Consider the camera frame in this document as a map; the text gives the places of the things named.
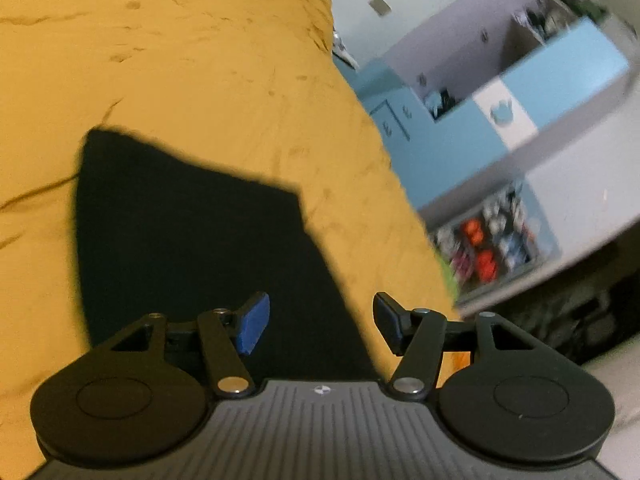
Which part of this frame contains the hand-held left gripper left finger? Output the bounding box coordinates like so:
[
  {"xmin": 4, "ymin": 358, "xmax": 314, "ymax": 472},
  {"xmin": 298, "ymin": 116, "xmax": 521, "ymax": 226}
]
[{"xmin": 106, "ymin": 291, "xmax": 271, "ymax": 395}]

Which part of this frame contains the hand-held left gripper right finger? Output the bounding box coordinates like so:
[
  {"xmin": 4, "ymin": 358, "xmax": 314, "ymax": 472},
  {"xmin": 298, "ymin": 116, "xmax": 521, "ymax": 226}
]
[{"xmin": 372, "ymin": 291, "xmax": 543, "ymax": 397}]

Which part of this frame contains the black garment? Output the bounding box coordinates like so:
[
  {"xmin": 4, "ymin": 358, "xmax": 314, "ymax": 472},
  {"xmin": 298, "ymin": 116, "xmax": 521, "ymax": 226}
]
[{"xmin": 74, "ymin": 129, "xmax": 379, "ymax": 382}]

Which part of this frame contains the shelf of colourful toys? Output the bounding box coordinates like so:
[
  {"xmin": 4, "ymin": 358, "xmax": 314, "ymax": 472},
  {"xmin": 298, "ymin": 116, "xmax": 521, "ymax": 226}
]
[{"xmin": 431, "ymin": 185, "xmax": 547, "ymax": 297}]

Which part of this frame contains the blue white wardrobe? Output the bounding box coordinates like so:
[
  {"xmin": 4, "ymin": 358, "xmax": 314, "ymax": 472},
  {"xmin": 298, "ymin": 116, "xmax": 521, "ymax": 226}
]
[{"xmin": 332, "ymin": 0, "xmax": 640, "ymax": 311}]

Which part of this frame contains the yellow bed blanket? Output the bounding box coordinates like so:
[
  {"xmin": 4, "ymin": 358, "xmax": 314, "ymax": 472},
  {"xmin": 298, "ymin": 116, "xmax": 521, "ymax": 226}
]
[{"xmin": 0, "ymin": 0, "xmax": 463, "ymax": 463}]

